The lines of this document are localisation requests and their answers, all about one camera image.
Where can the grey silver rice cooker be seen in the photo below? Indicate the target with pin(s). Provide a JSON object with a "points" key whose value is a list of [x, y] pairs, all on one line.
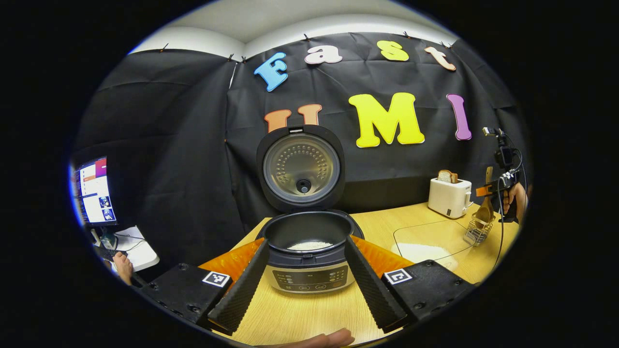
{"points": [[302, 166]]}

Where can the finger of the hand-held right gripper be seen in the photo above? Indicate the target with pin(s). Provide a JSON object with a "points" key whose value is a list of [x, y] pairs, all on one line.
{"points": [[486, 190]]}

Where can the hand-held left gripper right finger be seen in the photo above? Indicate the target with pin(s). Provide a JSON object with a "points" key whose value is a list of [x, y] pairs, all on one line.
{"points": [[367, 285]]}

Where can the white side desk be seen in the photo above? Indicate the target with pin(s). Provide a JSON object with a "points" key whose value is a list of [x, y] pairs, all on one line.
{"points": [[140, 251]]}

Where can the clear chopstick holder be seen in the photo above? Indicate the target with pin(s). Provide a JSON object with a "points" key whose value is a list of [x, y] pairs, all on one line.
{"points": [[476, 234]]}

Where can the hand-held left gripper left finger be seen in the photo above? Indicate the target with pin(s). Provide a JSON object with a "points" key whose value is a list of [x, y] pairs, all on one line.
{"points": [[244, 285]]}

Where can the white rice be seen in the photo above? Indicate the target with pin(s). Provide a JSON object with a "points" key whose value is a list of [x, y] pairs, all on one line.
{"points": [[309, 245], [420, 251]]}

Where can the white toaster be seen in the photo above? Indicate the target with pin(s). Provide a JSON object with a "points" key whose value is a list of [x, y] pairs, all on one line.
{"points": [[447, 198]]}

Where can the computer monitor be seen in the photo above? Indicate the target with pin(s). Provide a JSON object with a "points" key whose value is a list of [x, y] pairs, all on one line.
{"points": [[95, 193]]}

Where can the black backdrop cloth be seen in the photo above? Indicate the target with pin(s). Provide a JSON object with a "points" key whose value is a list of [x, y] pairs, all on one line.
{"points": [[169, 145]]}

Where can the wooden spoon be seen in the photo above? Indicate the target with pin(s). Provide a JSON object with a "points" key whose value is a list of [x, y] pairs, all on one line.
{"points": [[485, 212]]}

